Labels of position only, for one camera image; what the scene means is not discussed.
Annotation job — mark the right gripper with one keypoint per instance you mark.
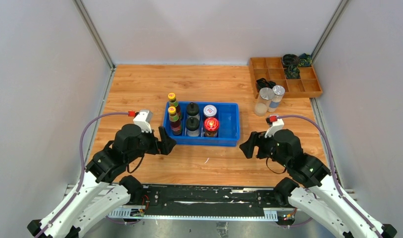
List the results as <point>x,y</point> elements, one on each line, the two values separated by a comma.
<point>259,139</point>

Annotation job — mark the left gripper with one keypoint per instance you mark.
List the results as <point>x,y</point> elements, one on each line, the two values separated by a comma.
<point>165,146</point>

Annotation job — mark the sauce bottle yellow cap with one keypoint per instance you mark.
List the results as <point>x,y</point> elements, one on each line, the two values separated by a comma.
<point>175,122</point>
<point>174,102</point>

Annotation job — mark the black cap spice shaker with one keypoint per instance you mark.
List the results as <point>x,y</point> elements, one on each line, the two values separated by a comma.
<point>192,126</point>
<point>193,110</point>

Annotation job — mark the blue plastic divided bin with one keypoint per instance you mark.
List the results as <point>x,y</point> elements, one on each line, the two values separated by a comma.
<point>229,126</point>

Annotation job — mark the red lid sauce jar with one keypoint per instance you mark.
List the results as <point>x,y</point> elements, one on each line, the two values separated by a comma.
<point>211,127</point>

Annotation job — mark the white lid sauce jar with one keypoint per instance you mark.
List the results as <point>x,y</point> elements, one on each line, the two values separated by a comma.
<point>210,111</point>

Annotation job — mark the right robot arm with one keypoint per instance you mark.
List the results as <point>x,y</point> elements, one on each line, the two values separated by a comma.
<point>311,187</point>

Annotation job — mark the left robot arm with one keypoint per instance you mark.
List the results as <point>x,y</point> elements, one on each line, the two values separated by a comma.
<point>77,213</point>

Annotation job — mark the silver lid clear jar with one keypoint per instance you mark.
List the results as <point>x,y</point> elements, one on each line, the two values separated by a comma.
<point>263,101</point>

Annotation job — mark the small silver lid jar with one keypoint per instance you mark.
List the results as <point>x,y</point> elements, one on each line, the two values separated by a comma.
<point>279,92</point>

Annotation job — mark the black clip bundle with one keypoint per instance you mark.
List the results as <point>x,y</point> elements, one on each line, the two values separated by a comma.
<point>263,83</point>

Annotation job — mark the wooden divided tray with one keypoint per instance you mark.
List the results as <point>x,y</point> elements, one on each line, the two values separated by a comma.
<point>271,69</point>

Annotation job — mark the green patterned rolled cloth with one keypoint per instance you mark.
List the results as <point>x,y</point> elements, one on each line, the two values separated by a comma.
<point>292,72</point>

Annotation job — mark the black rolled item in tray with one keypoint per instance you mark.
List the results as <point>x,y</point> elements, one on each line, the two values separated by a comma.
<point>290,60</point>

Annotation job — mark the dark green rolled cloth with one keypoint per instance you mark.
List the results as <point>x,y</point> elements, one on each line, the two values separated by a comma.
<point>305,60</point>

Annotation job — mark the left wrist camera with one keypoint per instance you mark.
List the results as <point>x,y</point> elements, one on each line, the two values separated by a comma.
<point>142,119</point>

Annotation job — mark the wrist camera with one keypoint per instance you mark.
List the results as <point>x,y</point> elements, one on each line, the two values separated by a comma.
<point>142,119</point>
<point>275,124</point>

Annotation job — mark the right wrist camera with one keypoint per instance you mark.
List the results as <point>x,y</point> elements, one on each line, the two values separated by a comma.
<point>275,124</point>

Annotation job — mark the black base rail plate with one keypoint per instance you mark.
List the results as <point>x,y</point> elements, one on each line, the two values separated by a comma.
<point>201,202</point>

